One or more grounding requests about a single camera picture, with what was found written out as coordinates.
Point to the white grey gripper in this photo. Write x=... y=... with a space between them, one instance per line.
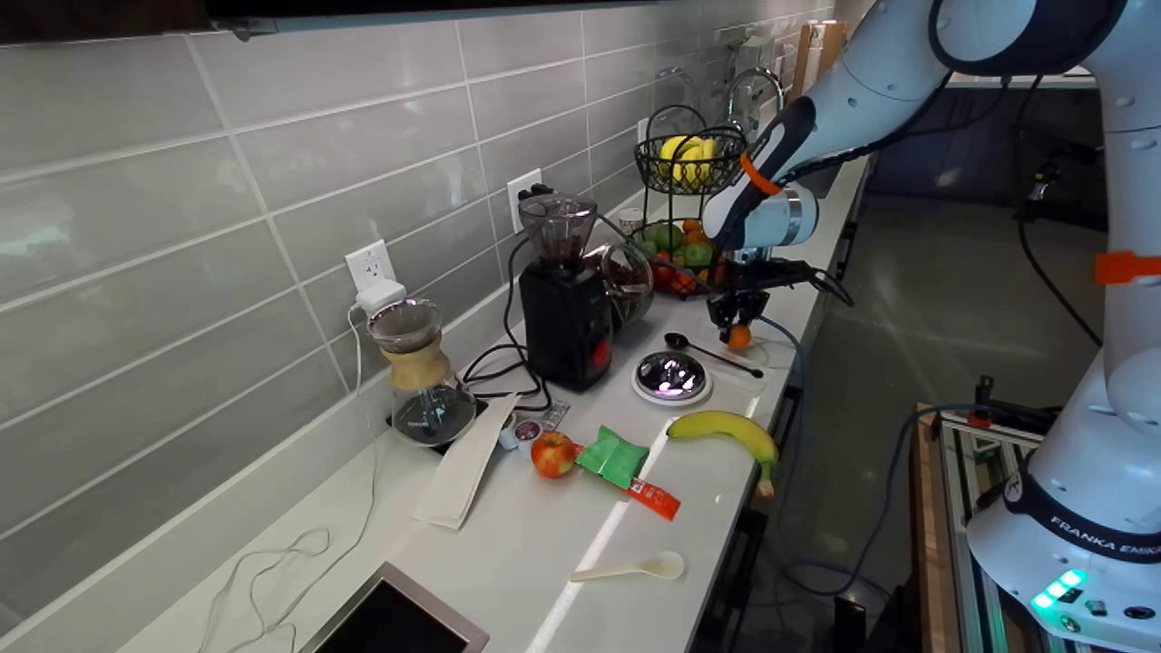
x=750 y=222

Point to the orange fruit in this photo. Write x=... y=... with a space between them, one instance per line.
x=737 y=340

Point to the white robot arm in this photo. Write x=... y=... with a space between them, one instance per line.
x=1077 y=538

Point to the yellow lemons upper basket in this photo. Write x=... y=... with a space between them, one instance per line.
x=689 y=162

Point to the black measuring spoon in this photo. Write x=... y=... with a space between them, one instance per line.
x=683 y=343

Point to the green apple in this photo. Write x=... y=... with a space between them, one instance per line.
x=661 y=236

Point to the yellow banana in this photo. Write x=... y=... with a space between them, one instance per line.
x=732 y=427

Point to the green snack packet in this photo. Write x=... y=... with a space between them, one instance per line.
x=612 y=459

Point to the orange sachet packet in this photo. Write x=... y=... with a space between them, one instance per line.
x=655 y=497

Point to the small orange tomato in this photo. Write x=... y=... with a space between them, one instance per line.
x=554 y=454

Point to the white plastic spoon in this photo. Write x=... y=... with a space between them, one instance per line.
x=655 y=566

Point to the glass pour-over carafe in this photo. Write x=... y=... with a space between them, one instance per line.
x=426 y=396

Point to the black induction cooktop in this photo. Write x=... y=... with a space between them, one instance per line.
x=395 y=616

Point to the black wire fruit basket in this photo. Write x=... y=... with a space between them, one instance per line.
x=697 y=268

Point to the white wall outlet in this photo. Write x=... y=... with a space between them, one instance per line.
x=375 y=276

